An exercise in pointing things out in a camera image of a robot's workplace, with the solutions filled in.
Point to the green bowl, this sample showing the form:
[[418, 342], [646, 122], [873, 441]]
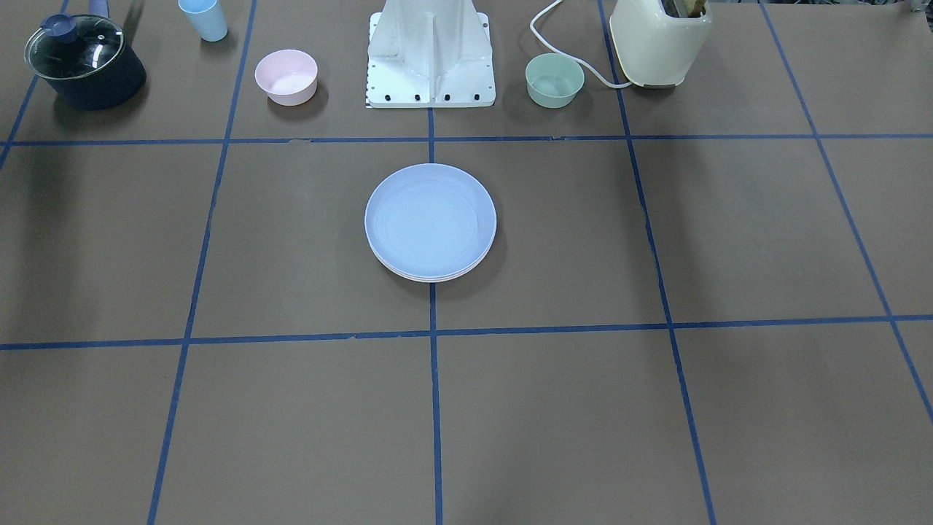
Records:
[[553, 80]]

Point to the cream plate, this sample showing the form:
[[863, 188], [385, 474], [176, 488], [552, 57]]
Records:
[[429, 279]]

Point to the light blue cup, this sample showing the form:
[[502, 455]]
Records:
[[207, 18]]

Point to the glass pot lid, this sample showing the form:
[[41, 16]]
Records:
[[73, 46]]

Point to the toast slice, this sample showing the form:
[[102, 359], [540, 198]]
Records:
[[684, 9]]

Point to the blue plate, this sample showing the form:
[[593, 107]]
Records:
[[430, 204]]

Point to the cream toaster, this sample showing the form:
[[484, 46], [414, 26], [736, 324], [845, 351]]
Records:
[[656, 51]]

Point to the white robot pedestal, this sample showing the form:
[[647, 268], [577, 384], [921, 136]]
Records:
[[429, 55]]

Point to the pink bowl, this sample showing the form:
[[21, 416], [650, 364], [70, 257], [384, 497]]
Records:
[[289, 77]]

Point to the pink plate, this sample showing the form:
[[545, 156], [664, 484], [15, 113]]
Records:
[[431, 260]]

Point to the dark blue pot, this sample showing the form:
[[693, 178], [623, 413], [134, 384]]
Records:
[[115, 84]]

